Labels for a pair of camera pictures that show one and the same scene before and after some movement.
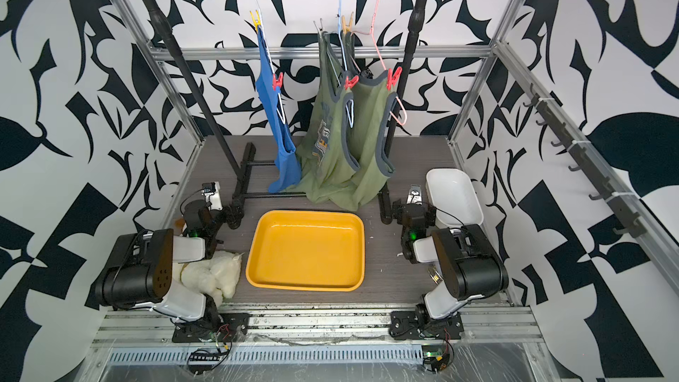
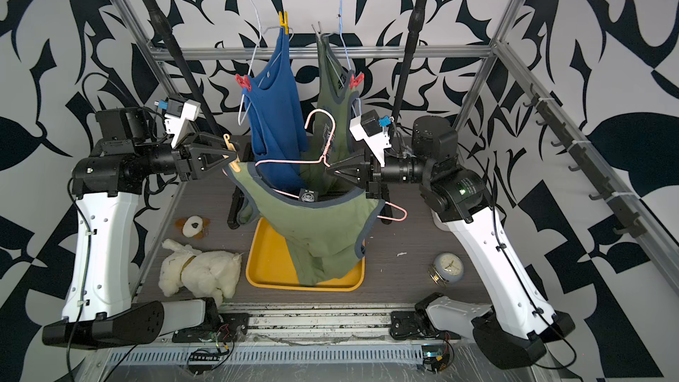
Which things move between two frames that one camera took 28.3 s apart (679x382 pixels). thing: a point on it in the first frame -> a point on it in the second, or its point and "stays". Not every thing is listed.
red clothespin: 277,82 -> 244,81
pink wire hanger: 372,34 -> 402,217
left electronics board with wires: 202,362 stays
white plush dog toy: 217,276 stays
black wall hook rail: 632,220 stays
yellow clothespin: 257,20 -> 286,22
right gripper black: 400,211 -> 359,170
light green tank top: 368,118 -> 324,235
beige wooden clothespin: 347,27 -> 230,146
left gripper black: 231,216 -> 201,157
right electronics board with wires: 437,358 stays
